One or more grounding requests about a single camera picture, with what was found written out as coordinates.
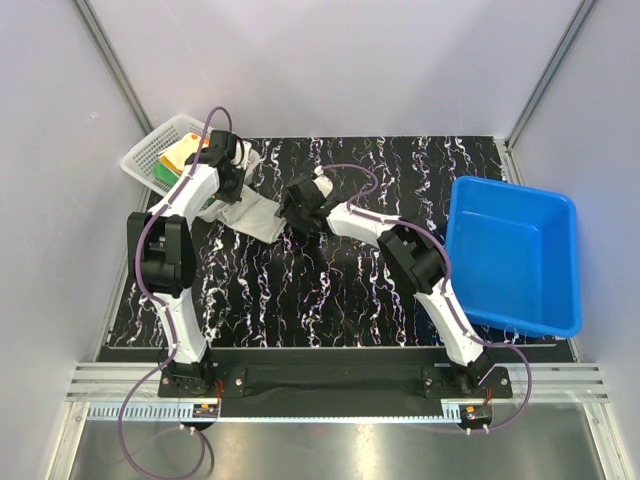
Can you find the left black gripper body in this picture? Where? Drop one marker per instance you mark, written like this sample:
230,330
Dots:
230,191

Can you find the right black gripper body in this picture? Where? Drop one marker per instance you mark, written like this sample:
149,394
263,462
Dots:
295,216

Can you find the grey white towel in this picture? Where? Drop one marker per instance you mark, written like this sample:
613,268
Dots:
252,215

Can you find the orange floral towel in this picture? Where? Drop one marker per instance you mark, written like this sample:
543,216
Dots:
175,156

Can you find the green microfiber towel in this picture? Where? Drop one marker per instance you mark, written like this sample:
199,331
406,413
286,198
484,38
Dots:
165,174

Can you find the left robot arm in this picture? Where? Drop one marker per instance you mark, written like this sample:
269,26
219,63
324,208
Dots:
162,258

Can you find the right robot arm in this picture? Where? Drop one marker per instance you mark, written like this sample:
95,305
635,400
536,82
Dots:
417,262

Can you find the white perforated plastic basket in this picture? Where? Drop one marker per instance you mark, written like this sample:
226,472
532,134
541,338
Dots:
142,158

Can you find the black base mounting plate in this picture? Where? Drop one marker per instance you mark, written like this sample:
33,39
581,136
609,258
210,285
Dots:
335,383

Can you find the blue plastic bin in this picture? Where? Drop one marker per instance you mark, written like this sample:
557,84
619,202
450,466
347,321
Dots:
514,252

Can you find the aluminium frame rail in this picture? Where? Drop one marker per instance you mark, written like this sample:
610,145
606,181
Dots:
113,390

